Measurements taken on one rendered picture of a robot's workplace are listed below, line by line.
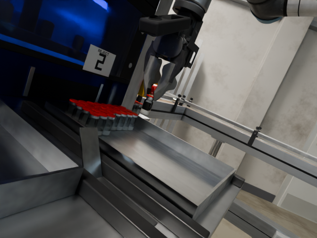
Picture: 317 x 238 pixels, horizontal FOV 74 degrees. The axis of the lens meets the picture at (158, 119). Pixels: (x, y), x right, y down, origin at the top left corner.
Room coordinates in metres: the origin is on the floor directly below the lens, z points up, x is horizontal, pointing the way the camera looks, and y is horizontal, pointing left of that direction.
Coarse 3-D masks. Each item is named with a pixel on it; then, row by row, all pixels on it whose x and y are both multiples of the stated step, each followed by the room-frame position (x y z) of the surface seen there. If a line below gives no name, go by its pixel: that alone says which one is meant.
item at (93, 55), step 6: (90, 48) 0.49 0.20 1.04; (96, 48) 0.50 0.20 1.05; (90, 54) 0.49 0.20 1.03; (96, 54) 0.51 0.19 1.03; (108, 54) 0.54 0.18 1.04; (90, 60) 0.50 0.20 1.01; (96, 60) 0.51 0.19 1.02; (102, 60) 0.53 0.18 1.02; (108, 60) 0.55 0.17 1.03; (84, 66) 0.49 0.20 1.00; (90, 66) 0.50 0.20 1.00; (102, 66) 0.53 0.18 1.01; (108, 66) 0.55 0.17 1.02; (96, 72) 0.52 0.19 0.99; (102, 72) 0.54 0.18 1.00; (108, 72) 0.56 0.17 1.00
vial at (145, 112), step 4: (148, 96) 0.48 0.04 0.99; (144, 100) 0.48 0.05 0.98; (148, 100) 0.48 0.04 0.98; (152, 100) 0.48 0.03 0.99; (144, 104) 0.47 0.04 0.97; (148, 104) 0.47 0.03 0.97; (152, 104) 0.48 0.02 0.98; (144, 108) 0.47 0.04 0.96; (148, 108) 0.47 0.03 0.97; (140, 112) 0.48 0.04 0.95; (144, 112) 0.47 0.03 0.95; (148, 112) 0.48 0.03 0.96
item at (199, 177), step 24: (72, 120) 0.35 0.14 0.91; (144, 120) 0.59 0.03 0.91; (120, 144) 0.42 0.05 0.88; (144, 144) 0.48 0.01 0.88; (168, 144) 0.54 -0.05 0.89; (144, 168) 0.28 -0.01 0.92; (168, 168) 0.40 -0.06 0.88; (192, 168) 0.45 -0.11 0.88; (216, 168) 0.48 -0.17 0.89; (168, 192) 0.25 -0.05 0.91; (192, 192) 0.34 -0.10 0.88; (216, 192) 0.33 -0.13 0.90; (192, 216) 0.23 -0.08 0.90
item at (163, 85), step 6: (168, 66) 0.47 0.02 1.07; (174, 66) 0.46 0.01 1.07; (162, 72) 0.47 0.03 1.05; (168, 72) 0.46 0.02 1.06; (162, 78) 0.47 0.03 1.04; (168, 78) 0.46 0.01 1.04; (174, 78) 0.49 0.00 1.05; (162, 84) 0.46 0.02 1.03; (168, 84) 0.46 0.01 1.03; (174, 84) 0.50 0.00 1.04; (156, 90) 0.47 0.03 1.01; (162, 90) 0.47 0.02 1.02; (168, 90) 0.49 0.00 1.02; (156, 96) 0.47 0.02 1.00
